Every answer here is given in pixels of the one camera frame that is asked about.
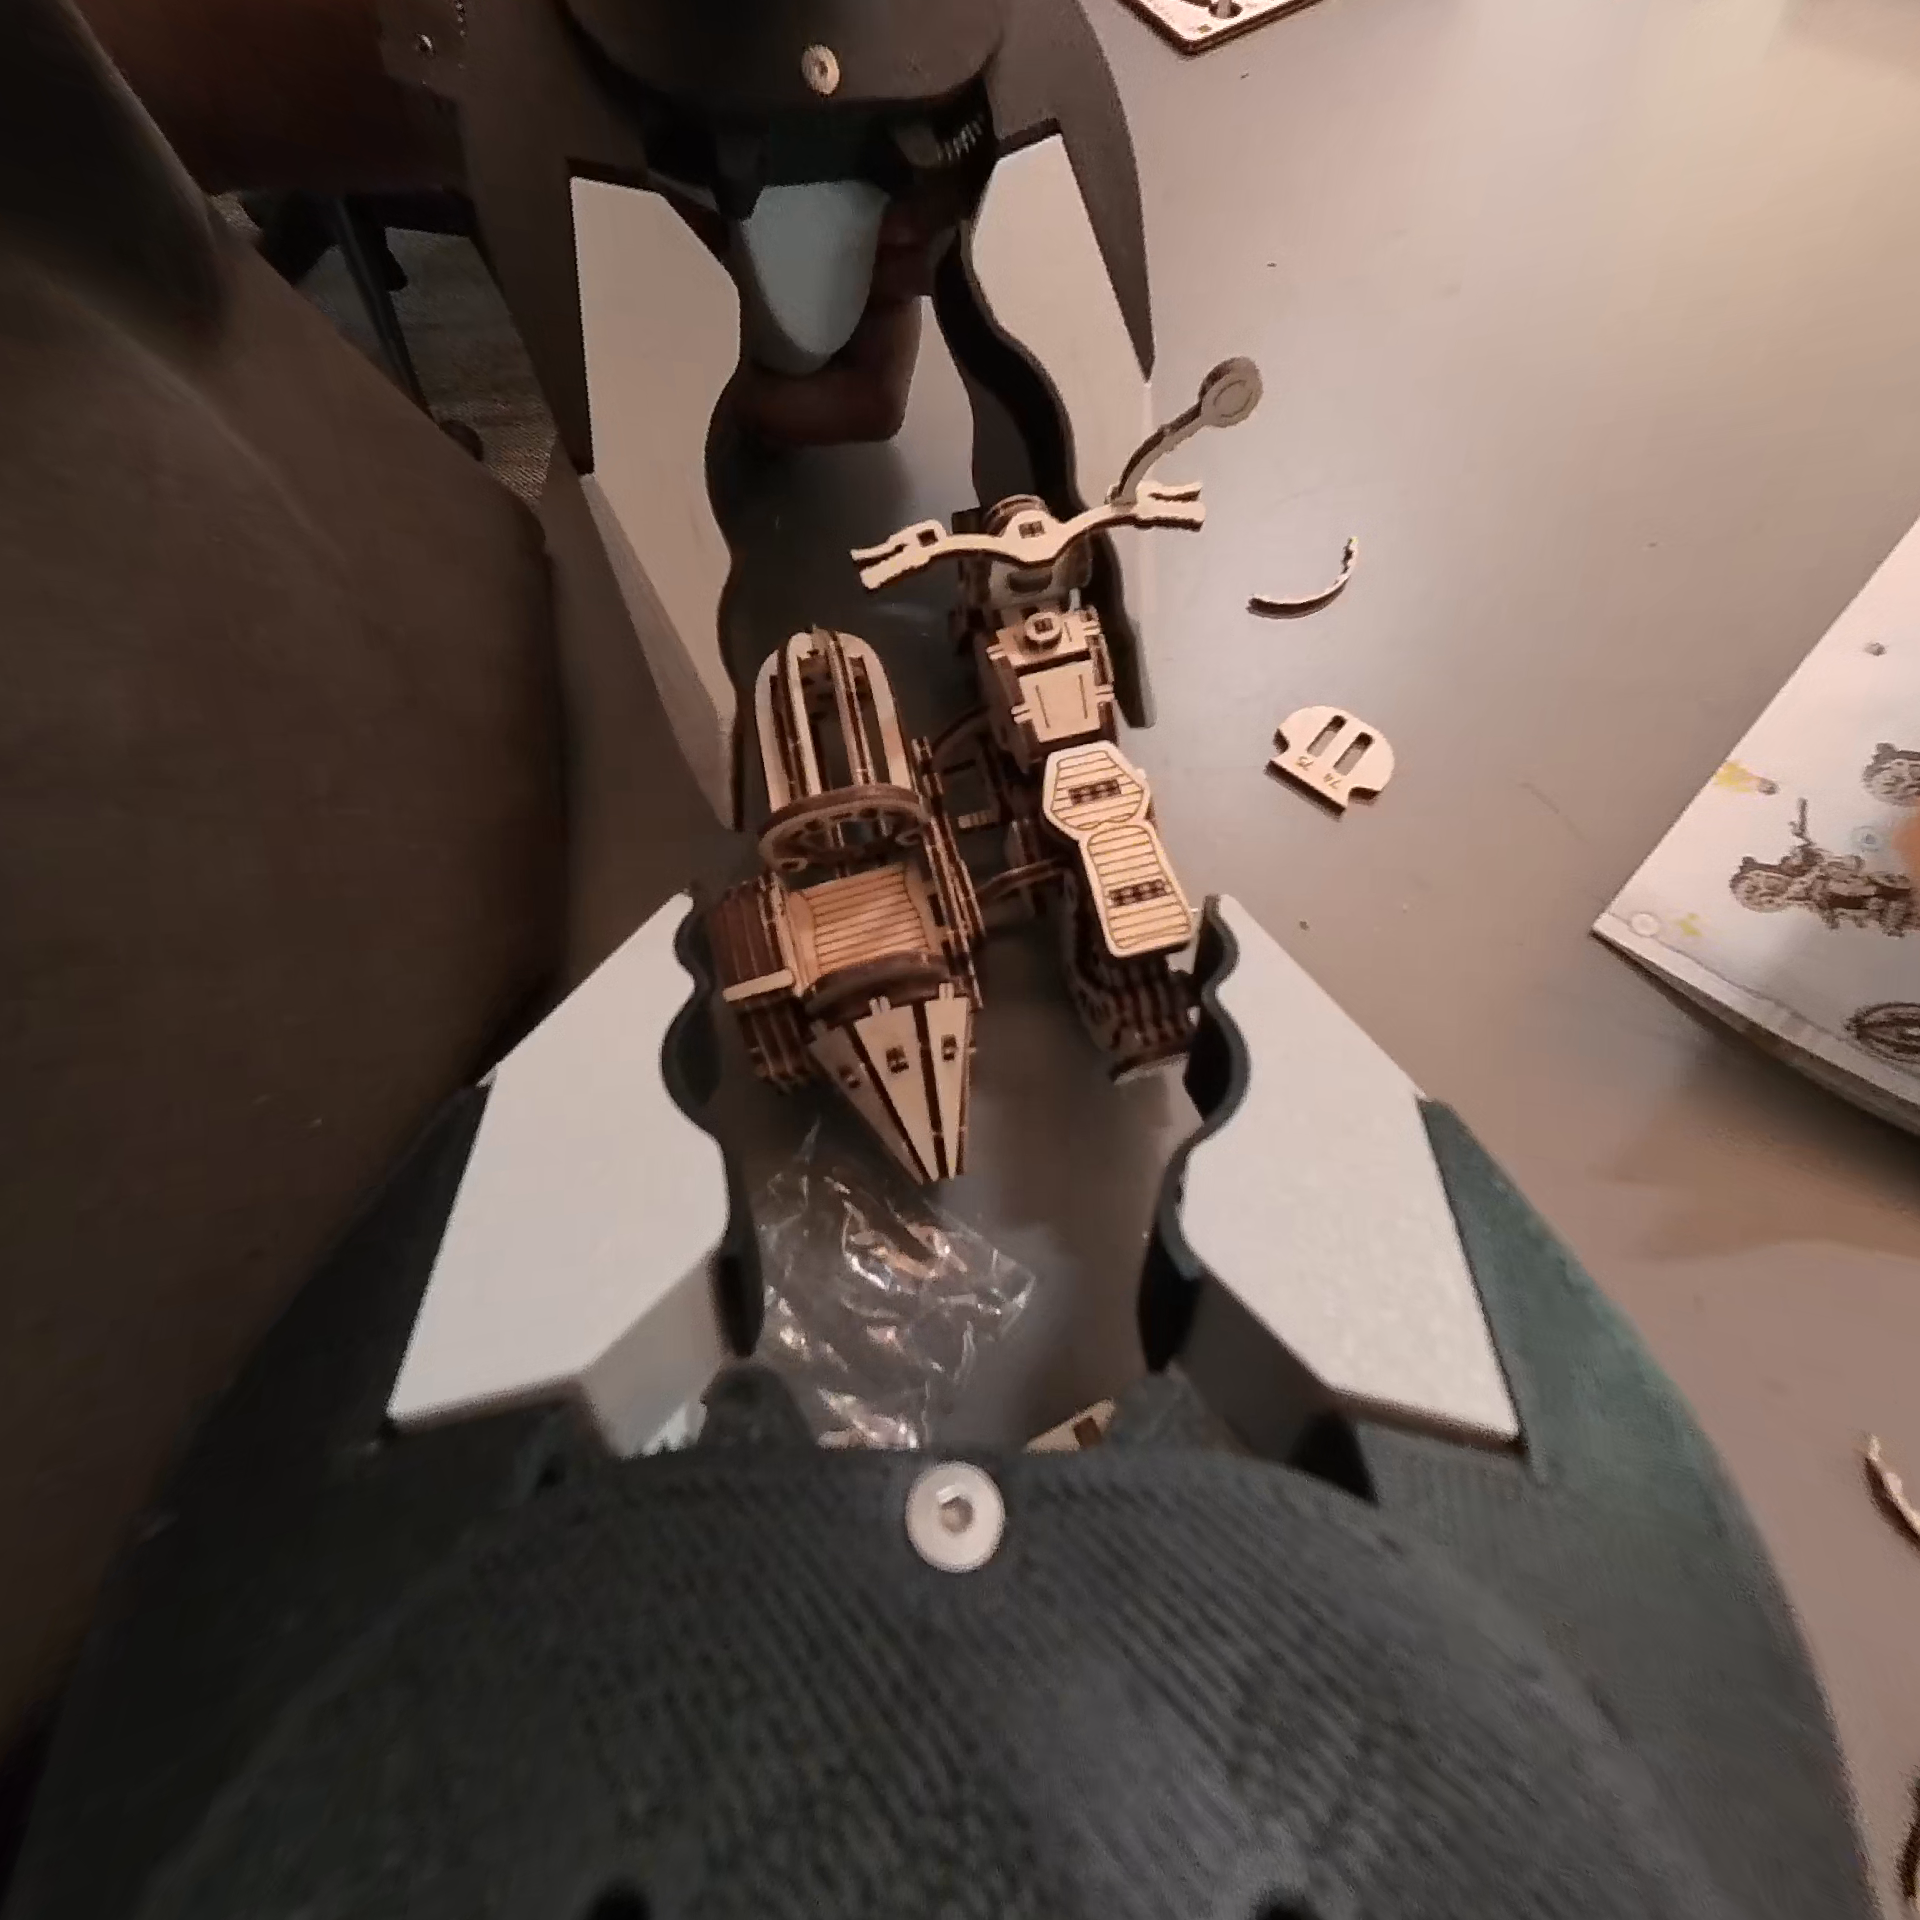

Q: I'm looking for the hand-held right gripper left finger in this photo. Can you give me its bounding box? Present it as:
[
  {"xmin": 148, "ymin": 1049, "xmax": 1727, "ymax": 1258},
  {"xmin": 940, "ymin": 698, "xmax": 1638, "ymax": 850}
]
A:
[{"xmin": 387, "ymin": 891, "xmax": 759, "ymax": 1461}]

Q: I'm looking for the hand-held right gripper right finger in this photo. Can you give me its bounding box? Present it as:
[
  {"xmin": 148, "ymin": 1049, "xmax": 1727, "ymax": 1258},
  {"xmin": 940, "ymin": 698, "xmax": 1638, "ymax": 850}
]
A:
[{"xmin": 1137, "ymin": 891, "xmax": 1532, "ymax": 1471}]

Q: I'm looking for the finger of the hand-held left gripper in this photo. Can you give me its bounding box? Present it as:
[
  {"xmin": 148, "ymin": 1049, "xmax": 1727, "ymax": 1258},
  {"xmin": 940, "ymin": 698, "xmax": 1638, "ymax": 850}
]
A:
[
  {"xmin": 568, "ymin": 167, "xmax": 788, "ymax": 834},
  {"xmin": 938, "ymin": 133, "xmax": 1162, "ymax": 730}
]

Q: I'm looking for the wooden motorcycle sidecar model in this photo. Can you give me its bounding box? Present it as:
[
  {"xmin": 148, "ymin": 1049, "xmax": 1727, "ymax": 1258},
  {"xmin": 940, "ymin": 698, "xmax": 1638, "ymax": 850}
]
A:
[{"xmin": 704, "ymin": 358, "xmax": 1264, "ymax": 1186}]

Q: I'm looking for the grey desk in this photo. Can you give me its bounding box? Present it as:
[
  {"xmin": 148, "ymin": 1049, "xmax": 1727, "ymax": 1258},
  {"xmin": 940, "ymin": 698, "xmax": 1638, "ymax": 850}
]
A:
[{"xmin": 577, "ymin": 0, "xmax": 1920, "ymax": 1864}]

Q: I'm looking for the person's left hand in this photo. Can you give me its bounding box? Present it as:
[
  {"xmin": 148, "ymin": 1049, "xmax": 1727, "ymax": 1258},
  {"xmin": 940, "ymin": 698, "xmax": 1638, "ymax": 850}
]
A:
[{"xmin": 728, "ymin": 181, "xmax": 977, "ymax": 443}]

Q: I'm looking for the curved toothed wooden piece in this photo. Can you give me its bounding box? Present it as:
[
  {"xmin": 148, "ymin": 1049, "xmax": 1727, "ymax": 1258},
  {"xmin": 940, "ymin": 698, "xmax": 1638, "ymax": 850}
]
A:
[{"xmin": 1248, "ymin": 535, "xmax": 1360, "ymax": 619}]

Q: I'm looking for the crumpled clear plastic bag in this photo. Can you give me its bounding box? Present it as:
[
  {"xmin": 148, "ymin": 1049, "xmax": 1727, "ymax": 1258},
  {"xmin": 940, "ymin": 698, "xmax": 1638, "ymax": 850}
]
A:
[{"xmin": 744, "ymin": 1126, "xmax": 1039, "ymax": 1450}]

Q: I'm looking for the round slotted wooden piece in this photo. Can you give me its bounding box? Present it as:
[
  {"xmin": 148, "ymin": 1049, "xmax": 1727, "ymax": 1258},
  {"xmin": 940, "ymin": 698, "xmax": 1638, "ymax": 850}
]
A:
[{"xmin": 1266, "ymin": 705, "xmax": 1396, "ymax": 816}]

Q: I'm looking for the person's dark brown clothing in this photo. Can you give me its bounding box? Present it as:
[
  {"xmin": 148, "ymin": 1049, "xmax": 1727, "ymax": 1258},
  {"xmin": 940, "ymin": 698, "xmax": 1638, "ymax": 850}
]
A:
[{"xmin": 0, "ymin": 0, "xmax": 736, "ymax": 1728}]

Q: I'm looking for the illustrated instruction sheet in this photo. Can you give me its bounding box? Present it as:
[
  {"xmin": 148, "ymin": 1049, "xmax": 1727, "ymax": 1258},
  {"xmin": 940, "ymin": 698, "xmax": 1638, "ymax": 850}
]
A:
[{"xmin": 1594, "ymin": 517, "xmax": 1920, "ymax": 1134}]

